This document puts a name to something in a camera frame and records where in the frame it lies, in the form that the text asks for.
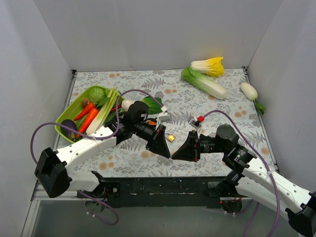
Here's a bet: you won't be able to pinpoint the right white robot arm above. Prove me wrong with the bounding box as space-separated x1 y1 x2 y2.
172 124 316 237

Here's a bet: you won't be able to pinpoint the yellow napa cabbage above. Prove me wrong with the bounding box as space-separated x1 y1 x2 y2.
190 57 224 77

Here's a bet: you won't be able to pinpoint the floral table mat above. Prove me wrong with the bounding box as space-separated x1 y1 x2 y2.
70 69 277 177

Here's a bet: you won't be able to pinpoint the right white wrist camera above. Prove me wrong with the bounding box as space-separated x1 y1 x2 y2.
188 116 204 132

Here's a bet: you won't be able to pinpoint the purple eggplant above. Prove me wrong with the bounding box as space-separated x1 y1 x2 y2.
61 119 77 141

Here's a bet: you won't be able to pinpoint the green plastic basket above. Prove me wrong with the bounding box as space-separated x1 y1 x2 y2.
56 85 124 130

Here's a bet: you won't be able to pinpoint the brass padlock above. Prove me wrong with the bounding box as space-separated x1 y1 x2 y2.
167 134 175 142

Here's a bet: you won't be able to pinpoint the green napa cabbage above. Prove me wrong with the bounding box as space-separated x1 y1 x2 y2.
181 67 227 99

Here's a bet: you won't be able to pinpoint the white radish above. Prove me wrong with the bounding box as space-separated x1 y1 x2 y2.
240 82 265 115

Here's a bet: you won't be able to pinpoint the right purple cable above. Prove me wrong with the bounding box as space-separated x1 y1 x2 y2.
198 110 281 237

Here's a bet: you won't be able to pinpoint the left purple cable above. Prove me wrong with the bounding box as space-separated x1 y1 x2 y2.
30 89 167 226

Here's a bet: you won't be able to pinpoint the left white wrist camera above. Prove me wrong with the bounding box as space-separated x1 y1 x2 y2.
156 112 171 128

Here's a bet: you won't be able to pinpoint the red chili pepper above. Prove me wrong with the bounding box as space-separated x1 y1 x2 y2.
110 104 121 112

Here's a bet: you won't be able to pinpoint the green celery stalks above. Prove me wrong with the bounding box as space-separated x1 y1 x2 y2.
86 87 119 135

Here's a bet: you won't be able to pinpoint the purple cable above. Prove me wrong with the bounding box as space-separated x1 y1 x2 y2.
30 89 167 226
198 110 281 237

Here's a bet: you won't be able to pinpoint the brown kiwi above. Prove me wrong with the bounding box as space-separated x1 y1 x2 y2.
81 98 90 108

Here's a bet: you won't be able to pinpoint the orange black padlock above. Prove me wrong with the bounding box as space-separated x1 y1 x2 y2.
147 119 157 126

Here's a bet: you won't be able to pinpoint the orange carrot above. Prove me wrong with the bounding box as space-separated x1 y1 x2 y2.
74 102 95 121
78 108 99 134

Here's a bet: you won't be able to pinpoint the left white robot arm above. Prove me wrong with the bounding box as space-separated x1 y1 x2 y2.
35 101 170 198

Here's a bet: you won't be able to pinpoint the green bok choy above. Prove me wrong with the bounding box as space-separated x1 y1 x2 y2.
121 96 162 115

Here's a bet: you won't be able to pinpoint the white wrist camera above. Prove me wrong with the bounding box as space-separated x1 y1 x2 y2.
156 112 171 128
188 116 204 132

